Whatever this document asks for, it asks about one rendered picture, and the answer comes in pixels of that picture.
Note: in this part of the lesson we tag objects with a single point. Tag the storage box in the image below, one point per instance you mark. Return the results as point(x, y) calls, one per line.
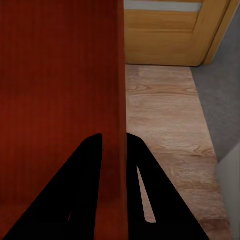
point(62, 80)

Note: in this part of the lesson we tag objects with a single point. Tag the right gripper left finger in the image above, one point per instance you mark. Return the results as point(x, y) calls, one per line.
point(66, 208)

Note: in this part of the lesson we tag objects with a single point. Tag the door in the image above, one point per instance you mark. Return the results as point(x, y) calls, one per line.
point(175, 32)

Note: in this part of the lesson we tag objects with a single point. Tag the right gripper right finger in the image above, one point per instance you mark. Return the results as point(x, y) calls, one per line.
point(174, 219)

